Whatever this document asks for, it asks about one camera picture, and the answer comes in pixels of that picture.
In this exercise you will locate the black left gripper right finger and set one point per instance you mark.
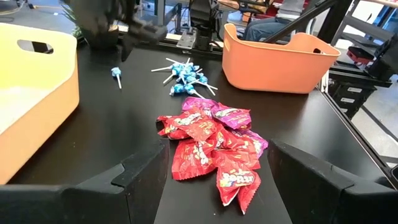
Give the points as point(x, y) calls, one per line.
point(326, 202)

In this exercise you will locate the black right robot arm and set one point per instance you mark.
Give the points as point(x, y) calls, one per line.
point(203, 18)

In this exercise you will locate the person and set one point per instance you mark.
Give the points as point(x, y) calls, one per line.
point(267, 28)

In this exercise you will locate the yellow plastic bin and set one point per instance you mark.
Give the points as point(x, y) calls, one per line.
point(37, 102)

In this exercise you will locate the black frame strut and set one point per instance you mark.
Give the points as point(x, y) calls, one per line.
point(298, 21)

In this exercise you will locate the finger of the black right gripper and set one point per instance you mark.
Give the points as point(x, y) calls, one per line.
point(126, 49)
point(149, 32)

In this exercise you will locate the small potted succulent plant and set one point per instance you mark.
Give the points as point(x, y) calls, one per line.
point(74, 31)

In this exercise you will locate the orange plastic bin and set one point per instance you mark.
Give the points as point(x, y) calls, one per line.
point(273, 68)

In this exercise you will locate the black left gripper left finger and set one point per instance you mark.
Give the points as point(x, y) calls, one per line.
point(93, 202)

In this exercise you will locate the black metal equipment rack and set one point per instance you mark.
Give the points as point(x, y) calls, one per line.
point(373, 62)

